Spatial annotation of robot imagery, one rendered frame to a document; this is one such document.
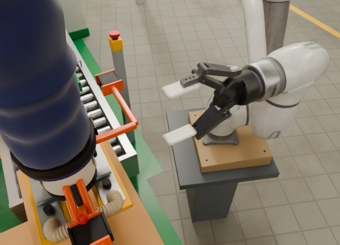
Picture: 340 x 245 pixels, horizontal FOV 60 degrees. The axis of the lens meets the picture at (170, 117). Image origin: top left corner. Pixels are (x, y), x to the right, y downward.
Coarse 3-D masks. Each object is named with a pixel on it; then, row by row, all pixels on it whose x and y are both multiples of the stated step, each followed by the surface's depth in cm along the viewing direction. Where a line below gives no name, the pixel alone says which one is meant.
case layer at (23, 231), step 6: (12, 228) 147; (18, 228) 147; (24, 228) 147; (0, 234) 145; (6, 234) 145; (12, 234) 145; (18, 234) 145; (24, 234) 145; (30, 234) 145; (0, 240) 143; (6, 240) 143; (12, 240) 143; (18, 240) 143; (24, 240) 143; (30, 240) 143
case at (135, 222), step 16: (112, 160) 127; (128, 192) 116; (144, 208) 112; (32, 224) 108; (112, 224) 108; (128, 224) 108; (144, 224) 108; (64, 240) 104; (128, 240) 104; (144, 240) 104; (160, 240) 104
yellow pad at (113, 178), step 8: (96, 152) 105; (104, 152) 108; (112, 168) 103; (104, 176) 101; (112, 176) 101; (96, 184) 99; (104, 184) 96; (112, 184) 99; (120, 184) 99; (96, 192) 97; (104, 192) 96; (120, 192) 97; (104, 200) 95; (128, 200) 95; (128, 208) 95; (112, 216) 93
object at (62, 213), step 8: (24, 176) 101; (32, 200) 95; (56, 200) 95; (64, 200) 95; (32, 208) 93; (40, 208) 93; (48, 208) 90; (56, 208) 93; (64, 208) 93; (40, 216) 91; (48, 216) 91; (56, 216) 91; (64, 216) 92; (40, 224) 89; (40, 232) 88; (40, 240) 87; (48, 240) 86
